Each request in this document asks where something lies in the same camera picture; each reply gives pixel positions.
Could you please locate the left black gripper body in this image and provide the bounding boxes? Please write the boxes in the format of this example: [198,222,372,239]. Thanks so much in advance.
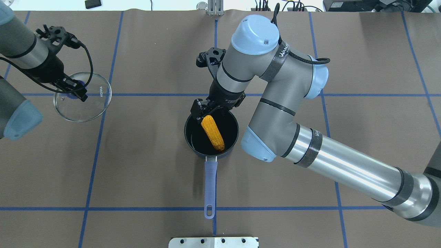
[36,24,82,87]

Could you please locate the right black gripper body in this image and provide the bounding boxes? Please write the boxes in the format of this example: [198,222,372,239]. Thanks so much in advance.
[196,47,246,111]

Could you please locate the yellow corn cob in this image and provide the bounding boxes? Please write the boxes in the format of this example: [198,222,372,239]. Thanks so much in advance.
[201,115,225,152]

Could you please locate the glass pot lid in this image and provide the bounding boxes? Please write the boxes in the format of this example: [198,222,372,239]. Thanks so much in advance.
[53,71,112,123]

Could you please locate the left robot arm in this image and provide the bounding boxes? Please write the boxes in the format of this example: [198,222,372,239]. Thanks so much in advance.
[0,3,91,140]

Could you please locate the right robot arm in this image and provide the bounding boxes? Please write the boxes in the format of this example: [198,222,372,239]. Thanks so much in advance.
[191,10,440,227]

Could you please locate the blue saucepan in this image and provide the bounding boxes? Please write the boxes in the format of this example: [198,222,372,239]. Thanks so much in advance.
[184,111,239,219]

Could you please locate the small black square pad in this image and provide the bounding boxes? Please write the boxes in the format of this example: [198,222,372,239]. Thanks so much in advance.
[84,0,102,9]

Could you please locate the aluminium frame post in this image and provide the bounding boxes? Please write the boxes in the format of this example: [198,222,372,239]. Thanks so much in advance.
[207,0,225,16]

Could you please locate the white camera mast base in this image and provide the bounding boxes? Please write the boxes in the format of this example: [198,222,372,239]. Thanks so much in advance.
[168,237,260,248]

